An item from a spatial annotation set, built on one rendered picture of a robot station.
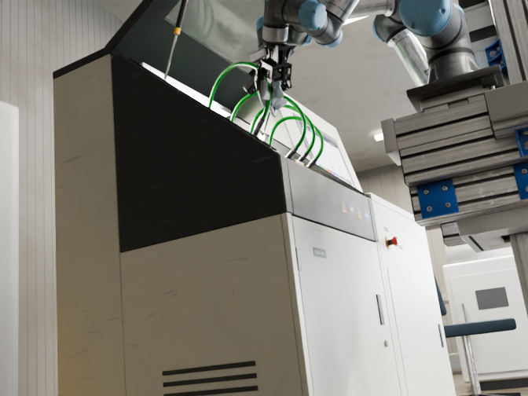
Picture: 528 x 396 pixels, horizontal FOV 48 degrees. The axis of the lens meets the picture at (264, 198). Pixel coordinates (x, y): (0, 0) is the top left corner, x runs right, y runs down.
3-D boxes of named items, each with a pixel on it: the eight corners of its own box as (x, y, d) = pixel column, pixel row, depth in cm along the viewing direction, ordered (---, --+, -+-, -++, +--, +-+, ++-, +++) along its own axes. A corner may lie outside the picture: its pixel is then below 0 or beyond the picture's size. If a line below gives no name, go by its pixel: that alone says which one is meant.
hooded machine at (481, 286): (558, 385, 455) (513, 192, 496) (458, 393, 483) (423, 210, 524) (555, 377, 532) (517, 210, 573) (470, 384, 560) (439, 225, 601)
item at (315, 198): (294, 214, 155) (286, 157, 160) (279, 218, 157) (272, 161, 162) (375, 240, 208) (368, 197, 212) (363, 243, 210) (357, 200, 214)
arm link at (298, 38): (317, 33, 203) (286, 33, 201) (308, 50, 214) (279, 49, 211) (314, 13, 205) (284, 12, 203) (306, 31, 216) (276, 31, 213)
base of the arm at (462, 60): (490, 94, 156) (482, 61, 159) (485, 73, 143) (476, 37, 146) (433, 110, 162) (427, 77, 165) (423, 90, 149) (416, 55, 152)
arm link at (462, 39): (478, 59, 157) (468, 14, 161) (466, 39, 146) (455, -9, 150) (434, 74, 163) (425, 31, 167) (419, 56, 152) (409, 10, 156)
